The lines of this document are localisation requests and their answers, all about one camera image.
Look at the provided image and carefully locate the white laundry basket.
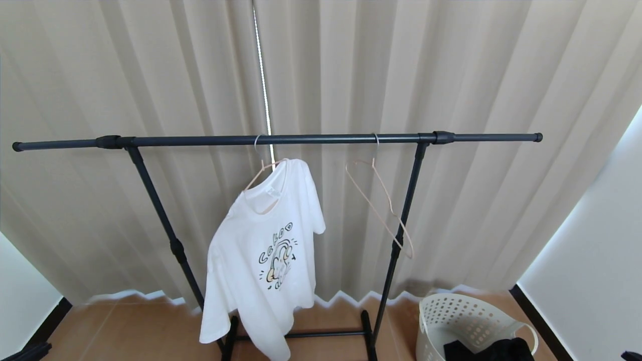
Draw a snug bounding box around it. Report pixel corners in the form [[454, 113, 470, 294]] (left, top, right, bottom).
[[415, 293, 540, 361]]

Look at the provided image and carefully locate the pink clothes hanger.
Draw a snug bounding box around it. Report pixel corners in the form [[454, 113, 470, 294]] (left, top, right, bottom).
[[345, 133, 416, 260], [244, 134, 289, 215]]

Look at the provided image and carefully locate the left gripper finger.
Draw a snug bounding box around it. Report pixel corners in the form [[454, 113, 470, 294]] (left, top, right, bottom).
[[0, 342, 53, 361]]

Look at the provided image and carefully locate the beige curtain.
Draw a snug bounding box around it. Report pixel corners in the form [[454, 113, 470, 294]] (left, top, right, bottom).
[[0, 0, 642, 306]]

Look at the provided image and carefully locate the black garment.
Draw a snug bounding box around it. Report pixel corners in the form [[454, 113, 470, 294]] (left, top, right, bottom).
[[444, 337, 535, 361]]

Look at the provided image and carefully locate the black clothes rack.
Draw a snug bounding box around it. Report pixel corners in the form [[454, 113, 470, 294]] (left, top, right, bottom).
[[13, 131, 543, 361]]

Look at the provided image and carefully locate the white printed t-shirt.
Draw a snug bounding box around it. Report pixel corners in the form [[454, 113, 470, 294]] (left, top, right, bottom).
[[199, 159, 327, 361]]

